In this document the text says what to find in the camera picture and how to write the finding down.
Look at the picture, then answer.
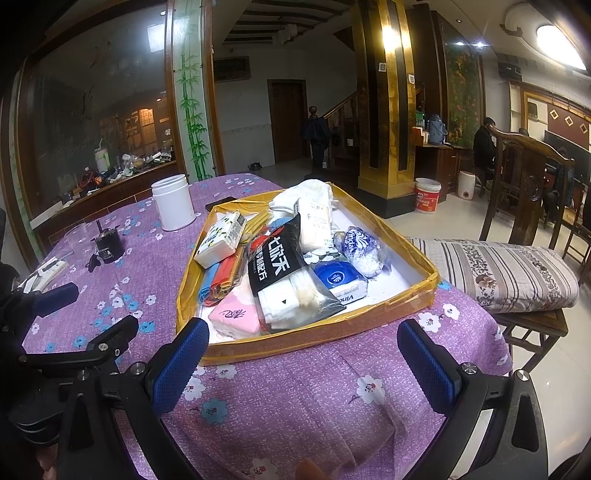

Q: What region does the white plastic jar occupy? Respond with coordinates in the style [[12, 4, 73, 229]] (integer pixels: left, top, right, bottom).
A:
[[151, 174, 195, 232]]

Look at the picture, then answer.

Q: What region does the yellow-edged shallow box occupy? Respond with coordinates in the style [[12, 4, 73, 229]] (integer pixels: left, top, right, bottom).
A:
[[176, 182, 439, 366]]

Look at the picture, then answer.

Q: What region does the white red bucket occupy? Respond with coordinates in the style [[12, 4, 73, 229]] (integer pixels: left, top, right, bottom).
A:
[[414, 178, 443, 214]]

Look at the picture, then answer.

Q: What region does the dark hanging coat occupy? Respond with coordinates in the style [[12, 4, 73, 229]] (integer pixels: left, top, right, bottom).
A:
[[301, 106, 331, 169]]

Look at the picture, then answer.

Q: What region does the brown wooden door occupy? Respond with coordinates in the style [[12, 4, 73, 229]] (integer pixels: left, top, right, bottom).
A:
[[268, 79, 309, 166]]

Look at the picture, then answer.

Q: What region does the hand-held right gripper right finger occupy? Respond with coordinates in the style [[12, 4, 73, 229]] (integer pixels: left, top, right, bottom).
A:
[[397, 318, 561, 480]]

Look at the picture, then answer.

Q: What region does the red and blue cloth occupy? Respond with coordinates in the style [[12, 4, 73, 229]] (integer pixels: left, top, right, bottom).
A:
[[201, 251, 247, 306]]

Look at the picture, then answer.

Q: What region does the blue thermos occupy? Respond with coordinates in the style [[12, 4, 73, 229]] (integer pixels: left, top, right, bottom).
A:
[[427, 113, 448, 146]]

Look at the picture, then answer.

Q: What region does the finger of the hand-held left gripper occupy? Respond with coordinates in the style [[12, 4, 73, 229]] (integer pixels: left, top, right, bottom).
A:
[[13, 281, 80, 319], [84, 315, 140, 368]]

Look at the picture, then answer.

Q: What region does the purple floral tablecloth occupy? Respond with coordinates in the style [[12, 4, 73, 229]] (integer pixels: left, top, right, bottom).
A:
[[21, 173, 513, 480]]

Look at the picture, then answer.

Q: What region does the clear plastic cup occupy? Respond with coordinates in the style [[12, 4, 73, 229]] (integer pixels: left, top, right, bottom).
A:
[[64, 223, 89, 259]]

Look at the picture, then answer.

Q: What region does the paper notebook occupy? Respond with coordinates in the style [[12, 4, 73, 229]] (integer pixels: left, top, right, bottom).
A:
[[23, 259, 70, 292]]

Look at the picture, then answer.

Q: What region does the blue white patterned pack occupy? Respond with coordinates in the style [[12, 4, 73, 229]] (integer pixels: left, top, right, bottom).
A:
[[333, 226, 386, 278]]

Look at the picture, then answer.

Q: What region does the striped floral seat cushion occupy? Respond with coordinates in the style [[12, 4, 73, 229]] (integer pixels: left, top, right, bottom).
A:
[[406, 237, 580, 315]]

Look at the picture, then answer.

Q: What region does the black cylindrical motor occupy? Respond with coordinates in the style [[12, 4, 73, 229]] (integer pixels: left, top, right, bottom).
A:
[[90, 220, 125, 264]]

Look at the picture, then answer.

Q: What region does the pink tissue pack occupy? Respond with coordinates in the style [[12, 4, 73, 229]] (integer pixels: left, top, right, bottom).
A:
[[208, 293, 264, 340]]

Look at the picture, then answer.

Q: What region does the white humidifier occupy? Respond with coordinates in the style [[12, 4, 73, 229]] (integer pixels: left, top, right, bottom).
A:
[[457, 171, 476, 201]]

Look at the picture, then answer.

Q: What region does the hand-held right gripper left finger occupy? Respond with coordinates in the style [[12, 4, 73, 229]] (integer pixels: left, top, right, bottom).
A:
[[58, 318, 210, 480]]

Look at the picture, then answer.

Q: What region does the bamboo painted pillar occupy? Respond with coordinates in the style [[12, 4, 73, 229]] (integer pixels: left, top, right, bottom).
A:
[[173, 0, 215, 182]]

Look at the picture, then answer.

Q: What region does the yellow green red sponge pack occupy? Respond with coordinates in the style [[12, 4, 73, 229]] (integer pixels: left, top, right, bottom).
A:
[[240, 212, 278, 245]]

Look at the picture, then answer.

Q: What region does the black sock packet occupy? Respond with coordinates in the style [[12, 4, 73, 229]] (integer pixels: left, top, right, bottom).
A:
[[247, 215, 349, 334]]

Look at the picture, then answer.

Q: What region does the white soft packet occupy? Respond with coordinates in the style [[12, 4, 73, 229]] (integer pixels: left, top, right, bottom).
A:
[[298, 198, 334, 252]]

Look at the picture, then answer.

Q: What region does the dark wooden chair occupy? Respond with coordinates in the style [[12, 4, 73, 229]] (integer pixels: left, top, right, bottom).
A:
[[478, 124, 591, 365]]

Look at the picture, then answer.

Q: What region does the oval ceiling light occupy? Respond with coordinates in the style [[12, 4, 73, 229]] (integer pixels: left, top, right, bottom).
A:
[[536, 24, 588, 71]]

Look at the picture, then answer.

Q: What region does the blue tissue pack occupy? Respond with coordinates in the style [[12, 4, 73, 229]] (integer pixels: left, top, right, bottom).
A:
[[314, 261, 370, 308]]

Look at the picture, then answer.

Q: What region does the lemon print tissue pack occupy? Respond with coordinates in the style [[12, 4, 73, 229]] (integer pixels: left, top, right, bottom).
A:
[[194, 210, 247, 269]]

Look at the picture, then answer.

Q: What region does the wooden counter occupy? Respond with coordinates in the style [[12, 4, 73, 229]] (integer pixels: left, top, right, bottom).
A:
[[28, 159, 185, 259]]

